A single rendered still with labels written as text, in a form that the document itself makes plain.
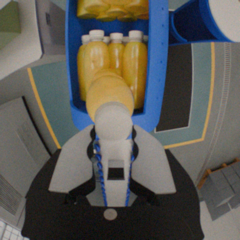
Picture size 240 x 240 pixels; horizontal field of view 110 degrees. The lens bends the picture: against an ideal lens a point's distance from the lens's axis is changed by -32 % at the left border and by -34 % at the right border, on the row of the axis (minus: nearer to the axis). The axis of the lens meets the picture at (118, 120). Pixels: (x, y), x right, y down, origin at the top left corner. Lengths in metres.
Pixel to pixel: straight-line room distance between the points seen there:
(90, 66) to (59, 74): 1.32
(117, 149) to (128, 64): 0.52
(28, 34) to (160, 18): 0.34
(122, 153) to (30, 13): 0.78
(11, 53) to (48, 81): 1.31
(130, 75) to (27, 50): 0.31
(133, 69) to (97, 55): 0.09
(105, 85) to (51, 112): 1.72
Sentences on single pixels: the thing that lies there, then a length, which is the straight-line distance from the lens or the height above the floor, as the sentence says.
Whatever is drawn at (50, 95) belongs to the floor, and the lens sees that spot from 1.77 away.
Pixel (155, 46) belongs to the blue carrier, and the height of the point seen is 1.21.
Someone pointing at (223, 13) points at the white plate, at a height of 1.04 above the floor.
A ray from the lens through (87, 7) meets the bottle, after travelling 0.37.
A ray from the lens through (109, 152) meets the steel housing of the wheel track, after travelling 0.75.
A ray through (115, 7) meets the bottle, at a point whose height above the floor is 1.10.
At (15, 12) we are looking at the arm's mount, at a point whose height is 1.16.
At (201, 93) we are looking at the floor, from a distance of 1.93.
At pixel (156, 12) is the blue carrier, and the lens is 0.29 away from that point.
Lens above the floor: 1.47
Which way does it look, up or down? 61 degrees down
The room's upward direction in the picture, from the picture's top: 179 degrees clockwise
